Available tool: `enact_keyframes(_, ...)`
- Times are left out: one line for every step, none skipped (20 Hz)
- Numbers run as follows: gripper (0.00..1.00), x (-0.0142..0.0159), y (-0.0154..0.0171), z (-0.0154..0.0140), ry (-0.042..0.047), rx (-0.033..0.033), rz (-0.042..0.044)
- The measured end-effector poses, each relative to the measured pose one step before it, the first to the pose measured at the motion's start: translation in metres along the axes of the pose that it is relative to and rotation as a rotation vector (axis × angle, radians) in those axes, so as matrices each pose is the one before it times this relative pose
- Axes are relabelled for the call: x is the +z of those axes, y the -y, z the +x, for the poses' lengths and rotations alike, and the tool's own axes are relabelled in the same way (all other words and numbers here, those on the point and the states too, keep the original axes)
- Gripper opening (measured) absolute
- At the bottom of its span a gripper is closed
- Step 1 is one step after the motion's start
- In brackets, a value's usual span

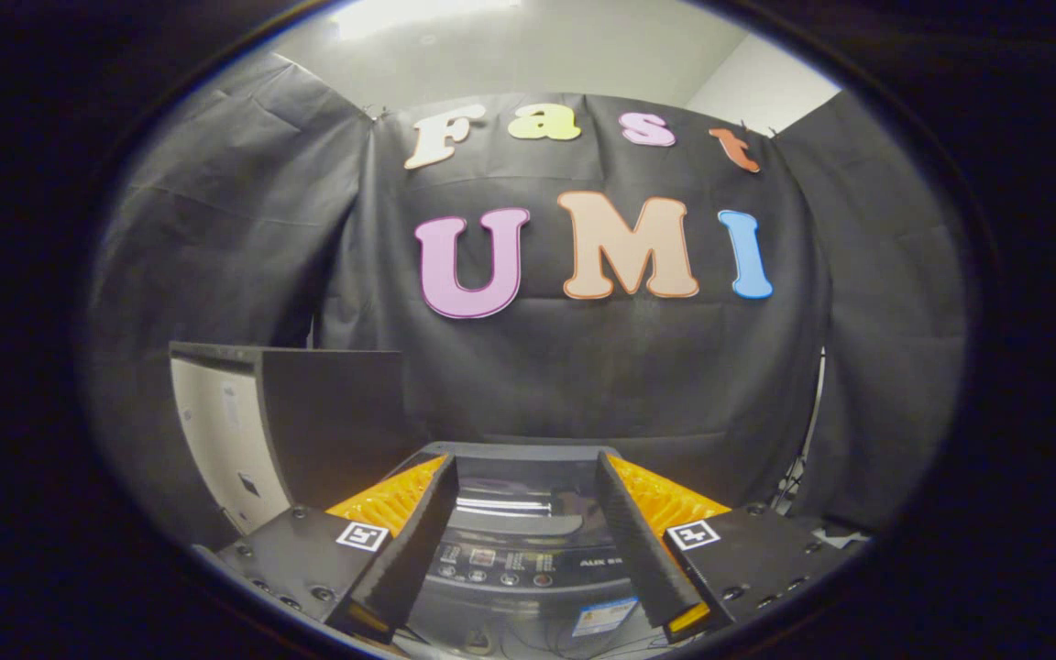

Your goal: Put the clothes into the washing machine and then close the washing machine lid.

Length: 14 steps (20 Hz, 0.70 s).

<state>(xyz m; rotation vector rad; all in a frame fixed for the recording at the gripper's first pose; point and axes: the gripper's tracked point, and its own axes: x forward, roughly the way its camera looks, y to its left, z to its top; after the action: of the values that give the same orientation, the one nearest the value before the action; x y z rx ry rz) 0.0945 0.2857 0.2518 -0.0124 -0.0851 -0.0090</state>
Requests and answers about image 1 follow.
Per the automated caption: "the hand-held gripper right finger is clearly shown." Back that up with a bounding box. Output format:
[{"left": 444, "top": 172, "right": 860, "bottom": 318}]
[{"left": 595, "top": 451, "right": 850, "bottom": 644}]

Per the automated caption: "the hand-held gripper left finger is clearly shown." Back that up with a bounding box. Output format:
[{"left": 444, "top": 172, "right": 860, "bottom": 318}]
[{"left": 193, "top": 454, "right": 459, "bottom": 643}]

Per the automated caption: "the grey washing machine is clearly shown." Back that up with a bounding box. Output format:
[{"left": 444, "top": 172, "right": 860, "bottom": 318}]
[{"left": 395, "top": 442, "right": 676, "bottom": 656}]

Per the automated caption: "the dark washing machine lid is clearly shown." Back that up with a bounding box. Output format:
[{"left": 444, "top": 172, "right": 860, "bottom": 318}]
[{"left": 418, "top": 442, "right": 625, "bottom": 542}]

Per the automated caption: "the black and beige cabinet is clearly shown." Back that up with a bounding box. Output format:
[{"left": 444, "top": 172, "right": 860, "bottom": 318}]
[{"left": 169, "top": 342, "right": 405, "bottom": 537}]

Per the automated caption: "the black light stand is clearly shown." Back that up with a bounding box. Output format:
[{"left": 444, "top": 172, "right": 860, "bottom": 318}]
[{"left": 771, "top": 348, "right": 827, "bottom": 514}]

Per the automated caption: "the black backdrop cloth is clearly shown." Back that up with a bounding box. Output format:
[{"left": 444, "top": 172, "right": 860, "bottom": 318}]
[{"left": 83, "top": 52, "right": 969, "bottom": 551}]

